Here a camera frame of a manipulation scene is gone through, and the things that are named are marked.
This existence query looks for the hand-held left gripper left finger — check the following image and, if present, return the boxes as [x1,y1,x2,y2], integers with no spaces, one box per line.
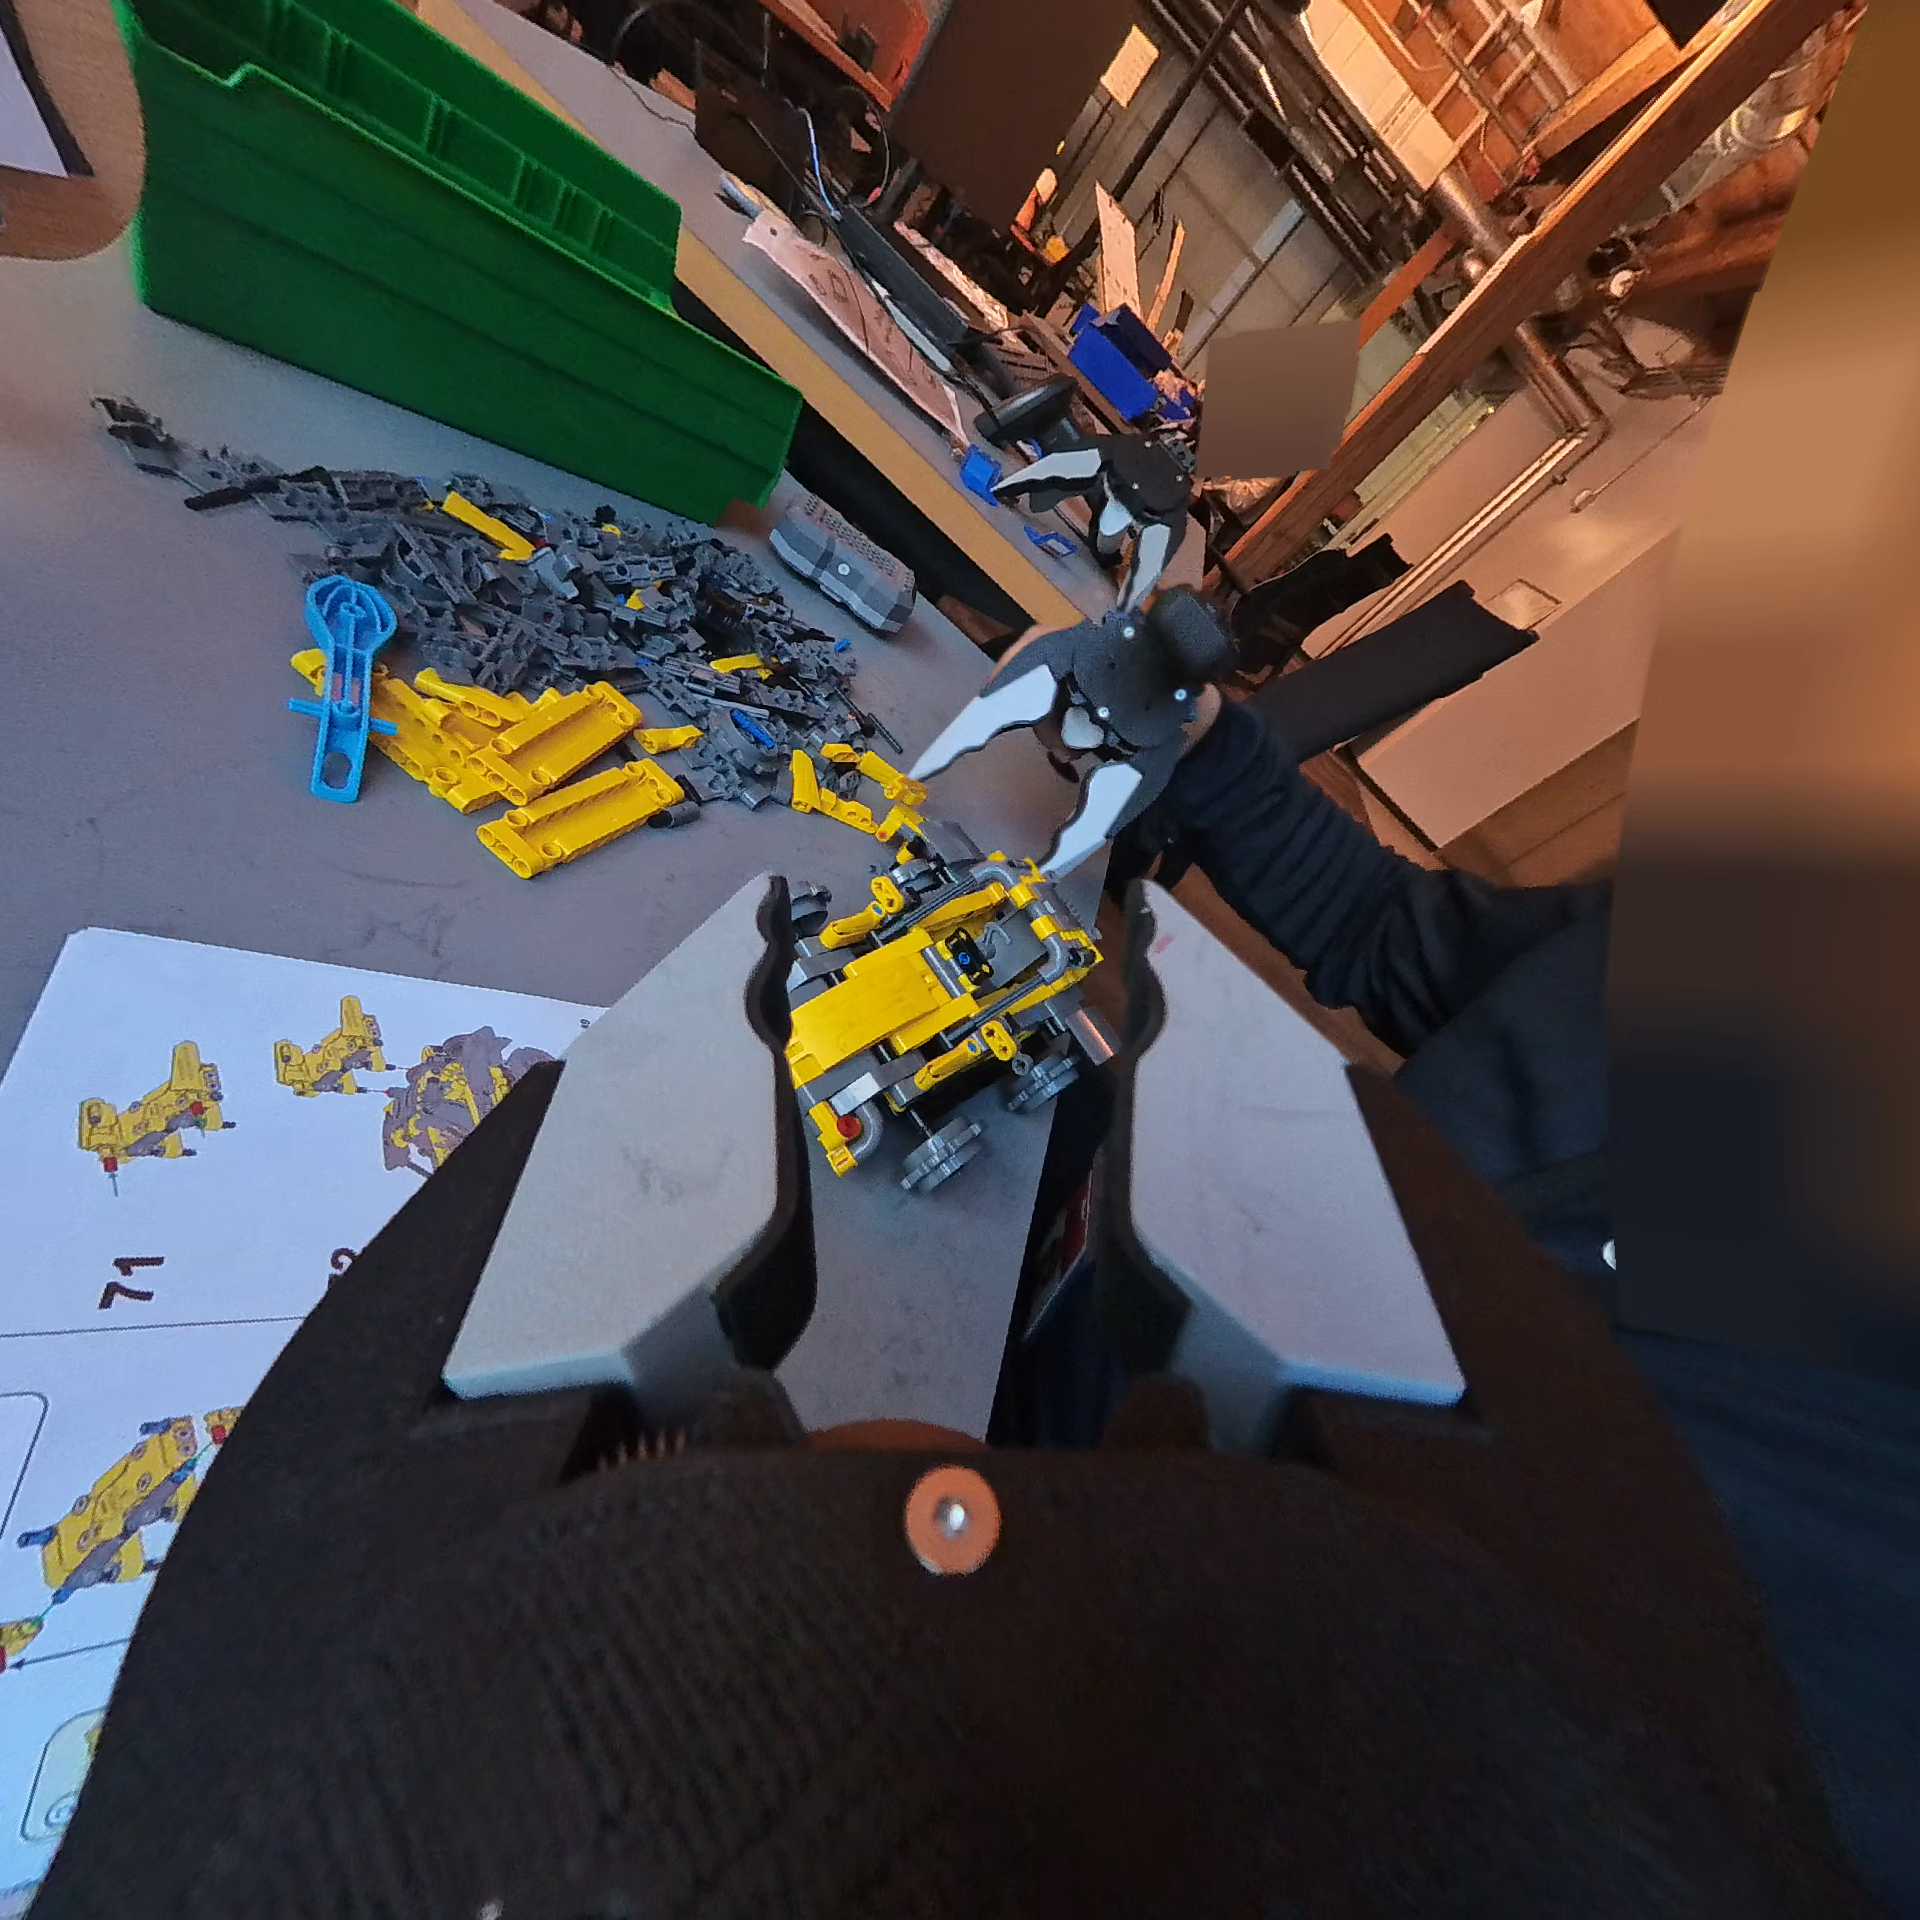
[440,873,826,1396]

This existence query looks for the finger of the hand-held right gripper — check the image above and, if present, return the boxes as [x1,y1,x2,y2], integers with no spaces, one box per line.
[910,626,1085,784]
[1038,744,1187,880]

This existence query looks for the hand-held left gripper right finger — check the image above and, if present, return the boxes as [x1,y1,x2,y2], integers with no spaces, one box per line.
[1112,882,1468,1408]

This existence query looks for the yellow toy vehicle model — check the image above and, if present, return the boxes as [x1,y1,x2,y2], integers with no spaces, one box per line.
[783,849,1119,1198]

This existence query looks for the person's right forearm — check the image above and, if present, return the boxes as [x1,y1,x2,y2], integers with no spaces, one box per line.
[1141,697,1618,1056]

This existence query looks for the wood-edged grey desk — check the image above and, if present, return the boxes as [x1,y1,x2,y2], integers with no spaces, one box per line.
[421,0,1204,634]

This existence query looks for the grey battery box brick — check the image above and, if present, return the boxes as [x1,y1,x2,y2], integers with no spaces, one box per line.
[767,497,920,640]

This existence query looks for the black flat board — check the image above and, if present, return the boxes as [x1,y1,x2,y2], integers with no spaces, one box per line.
[1240,583,1543,782]

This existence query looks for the black handheld device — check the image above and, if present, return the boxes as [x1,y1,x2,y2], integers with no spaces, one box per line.
[975,377,1085,455]

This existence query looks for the blue plastic bins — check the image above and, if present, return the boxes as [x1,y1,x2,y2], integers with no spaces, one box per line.
[1067,300,1204,425]

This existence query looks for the white cabinet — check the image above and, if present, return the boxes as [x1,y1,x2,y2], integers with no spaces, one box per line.
[1351,532,1674,888]

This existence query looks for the yellow rectangular beam panel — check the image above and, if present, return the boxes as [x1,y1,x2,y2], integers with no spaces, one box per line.
[477,758,676,876]
[464,682,646,798]

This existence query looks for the pile of dark loose bricks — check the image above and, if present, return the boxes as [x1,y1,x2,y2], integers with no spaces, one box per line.
[90,393,933,880]

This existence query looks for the white instruction booklet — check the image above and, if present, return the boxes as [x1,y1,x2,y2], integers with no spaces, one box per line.
[0,928,606,1892]

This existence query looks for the white paper sheet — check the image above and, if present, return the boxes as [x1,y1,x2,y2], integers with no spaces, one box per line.
[739,208,968,442]

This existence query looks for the blue brick separator tool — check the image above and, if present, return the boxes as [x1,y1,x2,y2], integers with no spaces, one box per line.
[288,574,405,806]

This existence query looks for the black monitor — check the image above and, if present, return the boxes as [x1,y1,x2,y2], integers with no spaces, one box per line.
[884,0,1146,227]

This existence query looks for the green plastic storage bin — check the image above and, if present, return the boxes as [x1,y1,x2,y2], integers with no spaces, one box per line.
[112,0,807,522]

